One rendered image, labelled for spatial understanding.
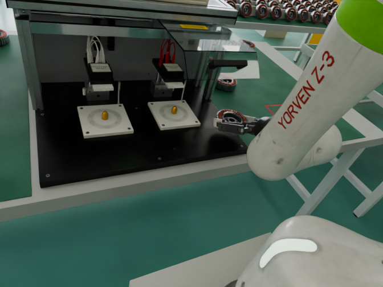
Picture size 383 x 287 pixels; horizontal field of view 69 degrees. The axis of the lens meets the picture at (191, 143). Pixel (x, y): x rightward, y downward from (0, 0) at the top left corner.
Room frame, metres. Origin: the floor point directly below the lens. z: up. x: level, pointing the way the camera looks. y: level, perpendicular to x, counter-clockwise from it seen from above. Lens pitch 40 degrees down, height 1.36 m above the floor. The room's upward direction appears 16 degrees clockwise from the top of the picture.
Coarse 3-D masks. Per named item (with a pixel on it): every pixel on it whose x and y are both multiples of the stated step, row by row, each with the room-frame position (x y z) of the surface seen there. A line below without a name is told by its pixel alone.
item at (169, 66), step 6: (156, 60) 0.96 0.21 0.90; (156, 66) 0.93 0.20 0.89; (162, 66) 0.89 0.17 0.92; (168, 66) 0.89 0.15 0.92; (174, 66) 0.90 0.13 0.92; (162, 72) 0.88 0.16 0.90; (168, 72) 0.85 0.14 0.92; (174, 72) 0.87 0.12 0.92; (180, 72) 0.88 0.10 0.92; (156, 78) 0.94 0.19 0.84; (162, 78) 0.87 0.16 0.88; (168, 78) 0.85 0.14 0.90; (174, 78) 0.87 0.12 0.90; (180, 78) 0.88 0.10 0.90; (168, 84) 0.84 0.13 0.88; (174, 84) 0.85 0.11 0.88; (180, 84) 0.86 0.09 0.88
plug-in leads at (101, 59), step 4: (88, 36) 0.82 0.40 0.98; (92, 36) 0.83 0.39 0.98; (96, 36) 0.83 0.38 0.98; (88, 40) 0.82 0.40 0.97; (92, 40) 0.81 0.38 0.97; (96, 40) 0.82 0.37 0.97; (88, 44) 0.82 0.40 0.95; (96, 44) 0.80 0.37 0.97; (100, 44) 0.83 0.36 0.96; (88, 48) 0.83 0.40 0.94; (100, 48) 0.83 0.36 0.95; (88, 52) 0.79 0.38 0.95; (100, 52) 0.83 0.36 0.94; (88, 56) 0.78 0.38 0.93; (92, 56) 0.81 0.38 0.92; (96, 56) 0.79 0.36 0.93; (100, 56) 0.82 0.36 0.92; (104, 56) 0.81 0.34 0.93; (88, 60) 0.78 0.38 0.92; (92, 60) 0.81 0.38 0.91; (96, 60) 0.79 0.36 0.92; (100, 60) 0.82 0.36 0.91; (104, 60) 0.81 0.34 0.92
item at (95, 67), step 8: (88, 64) 0.76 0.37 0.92; (96, 64) 0.77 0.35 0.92; (104, 64) 0.78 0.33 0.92; (88, 72) 0.75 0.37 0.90; (96, 72) 0.73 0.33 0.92; (104, 72) 0.74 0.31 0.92; (112, 72) 0.75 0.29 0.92; (96, 80) 0.72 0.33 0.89; (104, 80) 0.74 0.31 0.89; (112, 80) 0.75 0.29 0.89; (96, 88) 0.70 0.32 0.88; (104, 88) 0.72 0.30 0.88; (112, 88) 0.73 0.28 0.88
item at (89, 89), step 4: (84, 80) 0.81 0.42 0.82; (88, 80) 0.82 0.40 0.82; (88, 84) 0.80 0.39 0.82; (88, 88) 0.78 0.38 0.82; (92, 88) 0.79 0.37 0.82; (88, 92) 0.78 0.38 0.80; (92, 92) 0.79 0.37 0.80; (96, 92) 0.79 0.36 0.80; (100, 92) 0.80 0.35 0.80; (104, 92) 0.81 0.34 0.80; (108, 92) 0.82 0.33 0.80; (88, 96) 0.78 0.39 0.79; (92, 96) 0.79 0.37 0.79; (96, 96) 0.79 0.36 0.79; (100, 96) 0.80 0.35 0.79; (104, 96) 0.81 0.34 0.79; (108, 96) 0.82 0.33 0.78; (88, 100) 0.78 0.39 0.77; (92, 100) 0.79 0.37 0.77
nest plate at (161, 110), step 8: (152, 104) 0.84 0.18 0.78; (160, 104) 0.86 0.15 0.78; (168, 104) 0.87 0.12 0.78; (176, 104) 0.89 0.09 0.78; (184, 104) 0.90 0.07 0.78; (152, 112) 0.80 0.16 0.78; (160, 112) 0.81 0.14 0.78; (168, 112) 0.82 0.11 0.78; (184, 112) 0.85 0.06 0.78; (192, 112) 0.86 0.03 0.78; (160, 120) 0.76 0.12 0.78; (168, 120) 0.78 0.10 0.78; (176, 120) 0.79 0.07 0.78; (184, 120) 0.80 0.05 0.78; (192, 120) 0.82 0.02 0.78; (160, 128) 0.73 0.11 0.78; (168, 128) 0.74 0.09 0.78; (176, 128) 0.76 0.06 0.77
